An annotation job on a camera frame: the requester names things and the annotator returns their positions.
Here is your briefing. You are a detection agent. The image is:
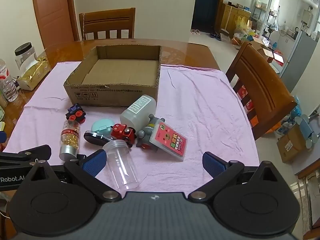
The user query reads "wooden chair with grooved back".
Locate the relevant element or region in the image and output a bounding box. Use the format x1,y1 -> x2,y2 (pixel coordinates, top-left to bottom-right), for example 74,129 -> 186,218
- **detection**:
225,42 -> 298,140

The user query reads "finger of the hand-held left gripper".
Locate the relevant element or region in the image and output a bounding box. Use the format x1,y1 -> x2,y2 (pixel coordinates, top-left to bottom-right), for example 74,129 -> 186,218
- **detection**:
0,144 -> 52,167

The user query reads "black handheld device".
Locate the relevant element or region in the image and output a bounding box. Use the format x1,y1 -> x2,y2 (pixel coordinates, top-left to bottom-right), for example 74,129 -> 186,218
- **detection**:
84,130 -> 112,146

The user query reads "bottle of gold capsules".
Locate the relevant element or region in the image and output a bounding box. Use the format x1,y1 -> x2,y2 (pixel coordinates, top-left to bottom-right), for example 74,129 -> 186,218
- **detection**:
59,120 -> 82,161

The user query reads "wooden cabinet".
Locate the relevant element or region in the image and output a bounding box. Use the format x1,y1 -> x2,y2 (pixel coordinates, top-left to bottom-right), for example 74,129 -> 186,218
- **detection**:
220,3 -> 252,38

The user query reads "grey toy figure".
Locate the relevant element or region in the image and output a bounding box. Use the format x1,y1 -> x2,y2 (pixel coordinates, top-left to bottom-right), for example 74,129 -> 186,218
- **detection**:
136,114 -> 165,153

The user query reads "clear jar with black lid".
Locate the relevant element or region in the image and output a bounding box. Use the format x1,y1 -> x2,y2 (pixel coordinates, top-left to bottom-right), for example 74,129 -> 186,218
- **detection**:
14,43 -> 38,69

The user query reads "open cardboard box on floor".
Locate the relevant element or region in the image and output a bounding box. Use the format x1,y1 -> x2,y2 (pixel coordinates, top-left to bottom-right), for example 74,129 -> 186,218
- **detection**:
250,36 -> 275,63

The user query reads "yellow plastic bag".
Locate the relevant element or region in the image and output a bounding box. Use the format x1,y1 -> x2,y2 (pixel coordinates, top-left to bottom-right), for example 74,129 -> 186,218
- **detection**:
234,16 -> 250,34

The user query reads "wooden chair with slatted back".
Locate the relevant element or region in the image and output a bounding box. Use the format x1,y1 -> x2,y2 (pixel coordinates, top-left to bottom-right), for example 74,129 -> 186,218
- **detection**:
79,7 -> 136,41

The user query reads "grey refrigerator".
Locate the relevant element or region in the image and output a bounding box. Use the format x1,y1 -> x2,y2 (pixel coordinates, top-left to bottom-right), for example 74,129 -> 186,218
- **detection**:
279,30 -> 320,93

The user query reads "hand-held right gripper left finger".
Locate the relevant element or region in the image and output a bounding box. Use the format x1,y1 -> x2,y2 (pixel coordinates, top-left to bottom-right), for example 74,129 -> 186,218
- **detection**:
23,149 -> 122,203

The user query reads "closed cardboard box on floor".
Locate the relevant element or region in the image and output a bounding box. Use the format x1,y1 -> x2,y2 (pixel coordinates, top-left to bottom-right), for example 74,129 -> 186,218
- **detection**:
276,125 -> 309,164

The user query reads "stack of red boxes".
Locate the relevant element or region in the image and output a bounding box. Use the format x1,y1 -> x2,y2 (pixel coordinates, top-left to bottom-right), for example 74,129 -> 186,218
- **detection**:
236,85 -> 258,128

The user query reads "white water heater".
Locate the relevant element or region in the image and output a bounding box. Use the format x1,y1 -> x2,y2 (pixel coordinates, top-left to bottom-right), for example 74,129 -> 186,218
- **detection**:
301,9 -> 313,28

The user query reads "red toy car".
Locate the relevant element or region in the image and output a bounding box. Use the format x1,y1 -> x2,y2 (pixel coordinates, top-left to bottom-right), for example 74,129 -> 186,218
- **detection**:
111,123 -> 137,148

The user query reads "clear plastic jar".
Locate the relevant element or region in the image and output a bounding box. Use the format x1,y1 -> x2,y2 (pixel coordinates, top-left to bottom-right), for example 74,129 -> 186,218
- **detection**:
102,139 -> 140,192

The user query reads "pink card box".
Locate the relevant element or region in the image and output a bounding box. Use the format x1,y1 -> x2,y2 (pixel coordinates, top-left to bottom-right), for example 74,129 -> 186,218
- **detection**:
149,120 -> 188,162

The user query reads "pink towel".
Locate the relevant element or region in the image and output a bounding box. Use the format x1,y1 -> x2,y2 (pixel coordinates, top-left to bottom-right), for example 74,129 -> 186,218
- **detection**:
5,61 -> 260,198

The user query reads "white plastic bottle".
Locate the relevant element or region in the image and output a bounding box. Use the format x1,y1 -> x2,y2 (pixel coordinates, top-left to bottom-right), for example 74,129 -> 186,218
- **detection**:
120,94 -> 157,133

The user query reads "clear water bottle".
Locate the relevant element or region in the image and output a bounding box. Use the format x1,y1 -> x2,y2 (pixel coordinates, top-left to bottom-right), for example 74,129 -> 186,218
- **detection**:
0,59 -> 19,102

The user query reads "gold tissue pack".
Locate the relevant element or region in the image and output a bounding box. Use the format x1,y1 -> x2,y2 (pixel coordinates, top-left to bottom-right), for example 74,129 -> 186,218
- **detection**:
17,58 -> 52,91

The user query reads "dark blue door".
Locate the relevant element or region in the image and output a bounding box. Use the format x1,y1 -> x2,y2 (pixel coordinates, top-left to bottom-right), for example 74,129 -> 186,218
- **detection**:
191,0 -> 227,33

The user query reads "brown cardboard box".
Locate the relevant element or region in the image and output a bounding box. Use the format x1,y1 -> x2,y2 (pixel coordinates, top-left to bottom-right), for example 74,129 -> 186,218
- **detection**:
63,45 -> 162,107

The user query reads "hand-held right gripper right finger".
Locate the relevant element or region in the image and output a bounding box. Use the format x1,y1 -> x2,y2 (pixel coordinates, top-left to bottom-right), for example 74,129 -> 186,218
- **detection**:
188,151 -> 286,203

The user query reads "teal round case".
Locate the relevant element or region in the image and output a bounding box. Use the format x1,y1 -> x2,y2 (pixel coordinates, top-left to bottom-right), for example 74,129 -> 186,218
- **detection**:
91,119 -> 114,138

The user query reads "blue and black toy car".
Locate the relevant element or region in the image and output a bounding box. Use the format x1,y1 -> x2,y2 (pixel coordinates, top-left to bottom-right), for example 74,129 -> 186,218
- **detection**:
65,103 -> 87,125

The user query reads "brown wooden door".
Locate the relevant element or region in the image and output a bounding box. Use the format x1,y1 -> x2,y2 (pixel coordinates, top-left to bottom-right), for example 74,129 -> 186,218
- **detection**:
30,0 -> 76,50

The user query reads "white kitchen counter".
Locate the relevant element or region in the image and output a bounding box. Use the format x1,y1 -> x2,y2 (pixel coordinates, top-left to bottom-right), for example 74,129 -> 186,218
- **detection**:
271,29 -> 298,53

